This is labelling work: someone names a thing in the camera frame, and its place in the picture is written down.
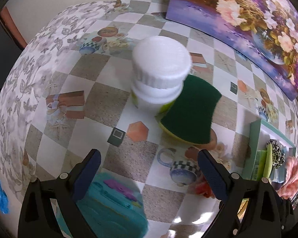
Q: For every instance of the green tissue pack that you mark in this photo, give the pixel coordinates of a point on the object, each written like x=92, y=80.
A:
x=259, y=165

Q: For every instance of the green yellow scrub sponge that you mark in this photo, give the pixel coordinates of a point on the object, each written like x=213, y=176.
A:
x=189, y=117

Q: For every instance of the lime green cloth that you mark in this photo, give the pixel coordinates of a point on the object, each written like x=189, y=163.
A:
x=268, y=162

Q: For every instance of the teal shallow tray box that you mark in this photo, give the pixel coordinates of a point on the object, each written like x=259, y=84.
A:
x=260, y=133

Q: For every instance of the patterned tablecloth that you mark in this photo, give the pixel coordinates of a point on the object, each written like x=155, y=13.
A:
x=70, y=92

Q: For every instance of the flower painting canvas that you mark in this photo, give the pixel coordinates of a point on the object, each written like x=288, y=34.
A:
x=264, y=31

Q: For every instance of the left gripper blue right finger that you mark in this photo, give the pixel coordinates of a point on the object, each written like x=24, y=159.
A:
x=215, y=173

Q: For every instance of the leopard print scrunchie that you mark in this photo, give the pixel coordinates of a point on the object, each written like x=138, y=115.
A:
x=278, y=156

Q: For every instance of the white pill bottle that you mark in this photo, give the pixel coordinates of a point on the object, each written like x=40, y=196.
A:
x=159, y=67

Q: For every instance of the pink white fuzzy towel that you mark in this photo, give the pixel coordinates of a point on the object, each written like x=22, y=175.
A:
x=290, y=186

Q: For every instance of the red pink pipe cleaner doll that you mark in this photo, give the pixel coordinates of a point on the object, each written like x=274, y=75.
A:
x=201, y=187

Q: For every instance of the teal plastic toy container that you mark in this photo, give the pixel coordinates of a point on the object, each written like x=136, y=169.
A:
x=113, y=209

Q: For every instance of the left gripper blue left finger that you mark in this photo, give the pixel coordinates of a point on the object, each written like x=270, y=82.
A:
x=84, y=172

